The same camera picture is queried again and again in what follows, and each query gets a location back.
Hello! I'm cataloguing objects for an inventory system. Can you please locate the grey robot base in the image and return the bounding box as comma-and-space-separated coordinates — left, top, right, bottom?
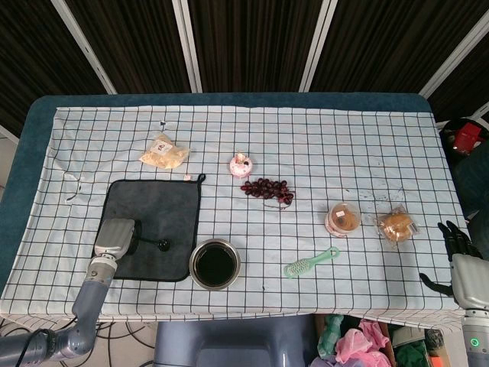
152, 313, 325, 367

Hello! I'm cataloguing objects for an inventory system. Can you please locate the red and black object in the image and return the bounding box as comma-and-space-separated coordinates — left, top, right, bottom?
439, 117, 489, 156

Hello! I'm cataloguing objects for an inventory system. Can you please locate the dark grey cloth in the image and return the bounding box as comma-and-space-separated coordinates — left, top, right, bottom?
100, 173, 207, 283

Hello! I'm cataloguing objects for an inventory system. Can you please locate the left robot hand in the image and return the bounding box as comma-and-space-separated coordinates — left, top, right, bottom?
93, 218, 143, 261

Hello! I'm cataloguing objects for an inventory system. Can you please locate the clear jar with red label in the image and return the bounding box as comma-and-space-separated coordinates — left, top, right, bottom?
324, 202, 362, 238

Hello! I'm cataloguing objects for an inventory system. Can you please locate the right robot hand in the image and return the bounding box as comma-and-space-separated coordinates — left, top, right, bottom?
419, 220, 489, 309

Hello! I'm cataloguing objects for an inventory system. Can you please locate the white checked tablecloth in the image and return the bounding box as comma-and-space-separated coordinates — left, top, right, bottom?
0, 103, 471, 330

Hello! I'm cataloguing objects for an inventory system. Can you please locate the blue padded table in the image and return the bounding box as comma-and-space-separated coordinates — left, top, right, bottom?
0, 93, 435, 295

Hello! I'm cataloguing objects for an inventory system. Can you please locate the pink toy cake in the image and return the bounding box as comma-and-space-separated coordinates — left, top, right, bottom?
229, 152, 254, 179

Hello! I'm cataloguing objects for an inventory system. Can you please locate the metal bowl with dark liquid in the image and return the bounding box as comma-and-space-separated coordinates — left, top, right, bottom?
189, 238, 241, 292

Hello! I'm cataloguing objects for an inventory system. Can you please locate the bunch of red grapes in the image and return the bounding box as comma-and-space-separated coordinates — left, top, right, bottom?
240, 177, 296, 209

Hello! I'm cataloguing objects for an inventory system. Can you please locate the box of colourful clutter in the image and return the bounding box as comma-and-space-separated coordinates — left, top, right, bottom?
308, 313, 465, 367

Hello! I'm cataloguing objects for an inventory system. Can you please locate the packaged bread bun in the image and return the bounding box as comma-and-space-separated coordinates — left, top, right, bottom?
373, 205, 421, 248

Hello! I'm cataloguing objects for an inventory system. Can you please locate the bag of beige powder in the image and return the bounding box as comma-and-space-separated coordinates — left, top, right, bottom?
138, 132, 191, 169

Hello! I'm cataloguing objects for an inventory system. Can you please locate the green brush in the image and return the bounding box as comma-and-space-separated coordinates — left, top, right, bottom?
283, 246, 340, 279

